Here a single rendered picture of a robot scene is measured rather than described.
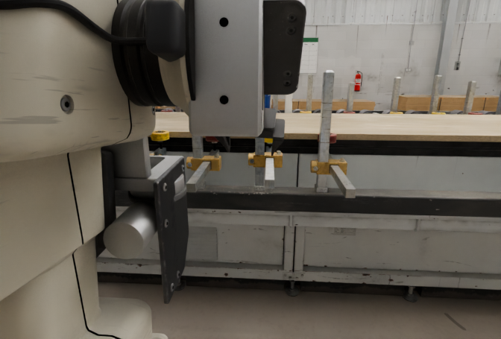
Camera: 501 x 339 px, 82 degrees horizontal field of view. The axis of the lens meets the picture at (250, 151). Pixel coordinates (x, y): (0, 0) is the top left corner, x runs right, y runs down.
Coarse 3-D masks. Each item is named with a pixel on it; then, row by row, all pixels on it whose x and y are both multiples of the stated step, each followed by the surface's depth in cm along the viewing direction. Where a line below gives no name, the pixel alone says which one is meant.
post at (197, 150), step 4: (192, 136) 114; (196, 136) 113; (200, 136) 113; (192, 140) 114; (196, 140) 114; (200, 140) 114; (192, 144) 114; (196, 144) 114; (200, 144) 114; (192, 148) 115; (196, 148) 115; (200, 148) 115; (196, 152) 115; (200, 152) 115; (196, 156) 116; (200, 156) 116
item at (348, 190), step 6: (330, 156) 124; (330, 168) 111; (336, 168) 108; (336, 174) 102; (342, 174) 101; (336, 180) 101; (342, 180) 96; (348, 180) 96; (342, 186) 93; (348, 186) 91; (342, 192) 93; (348, 192) 89; (354, 192) 89
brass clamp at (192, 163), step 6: (192, 156) 118; (204, 156) 118; (210, 156) 118; (186, 162) 116; (192, 162) 116; (198, 162) 115; (210, 162) 115; (216, 162) 115; (192, 168) 116; (216, 168) 116
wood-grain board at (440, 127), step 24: (168, 120) 168; (288, 120) 168; (312, 120) 168; (336, 120) 168; (360, 120) 168; (384, 120) 168; (408, 120) 168; (432, 120) 168; (456, 120) 168; (480, 120) 168
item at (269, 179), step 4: (268, 148) 127; (268, 160) 110; (272, 160) 110; (268, 164) 105; (272, 164) 105; (268, 168) 100; (272, 168) 100; (268, 172) 96; (272, 172) 96; (268, 176) 93; (272, 176) 93; (268, 180) 90; (272, 180) 90; (268, 184) 90; (272, 184) 90
